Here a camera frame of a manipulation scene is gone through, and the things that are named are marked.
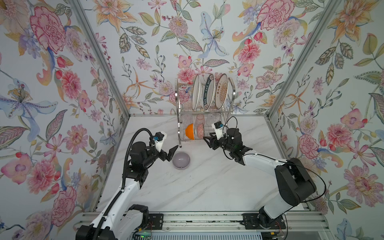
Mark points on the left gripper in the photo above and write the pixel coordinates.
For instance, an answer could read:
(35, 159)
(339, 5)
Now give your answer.
(162, 153)

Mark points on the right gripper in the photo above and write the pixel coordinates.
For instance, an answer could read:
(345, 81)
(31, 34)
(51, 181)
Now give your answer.
(214, 142)

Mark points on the lilac bowl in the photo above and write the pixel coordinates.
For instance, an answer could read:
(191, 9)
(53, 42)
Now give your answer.
(181, 160)

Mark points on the red floral patterned bowl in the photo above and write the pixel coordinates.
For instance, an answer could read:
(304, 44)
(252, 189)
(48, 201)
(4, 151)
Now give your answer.
(200, 131)

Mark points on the orange bowl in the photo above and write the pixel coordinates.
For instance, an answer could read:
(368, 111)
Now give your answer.
(189, 132)

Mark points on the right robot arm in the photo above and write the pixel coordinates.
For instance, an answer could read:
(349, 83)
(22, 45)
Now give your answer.
(293, 180)

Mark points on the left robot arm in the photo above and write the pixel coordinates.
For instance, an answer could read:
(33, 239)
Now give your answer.
(120, 219)

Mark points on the chrome two-tier dish rack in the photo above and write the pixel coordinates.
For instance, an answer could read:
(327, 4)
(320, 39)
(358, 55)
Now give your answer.
(186, 116)

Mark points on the white plate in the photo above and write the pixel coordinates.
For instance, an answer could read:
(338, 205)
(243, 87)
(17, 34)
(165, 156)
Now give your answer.
(196, 92)

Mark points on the dark-rimmed lettered plate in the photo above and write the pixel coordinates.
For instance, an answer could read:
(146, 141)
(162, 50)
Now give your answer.
(209, 92)

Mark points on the orange patterned plate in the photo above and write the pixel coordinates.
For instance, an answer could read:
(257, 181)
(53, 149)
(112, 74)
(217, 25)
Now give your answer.
(221, 91)

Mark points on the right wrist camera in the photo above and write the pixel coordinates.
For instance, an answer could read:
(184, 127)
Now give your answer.
(219, 129)

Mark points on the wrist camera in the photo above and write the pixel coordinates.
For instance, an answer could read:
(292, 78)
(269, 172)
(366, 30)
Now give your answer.
(219, 129)
(159, 139)

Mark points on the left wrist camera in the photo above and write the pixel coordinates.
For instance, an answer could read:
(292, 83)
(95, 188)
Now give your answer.
(159, 139)

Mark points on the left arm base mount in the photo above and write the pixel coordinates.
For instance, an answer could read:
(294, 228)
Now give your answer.
(138, 217)

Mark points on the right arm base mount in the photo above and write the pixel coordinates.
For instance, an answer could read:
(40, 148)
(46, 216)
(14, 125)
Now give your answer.
(256, 221)

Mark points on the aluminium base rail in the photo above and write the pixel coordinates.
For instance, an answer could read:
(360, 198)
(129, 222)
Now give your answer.
(292, 221)

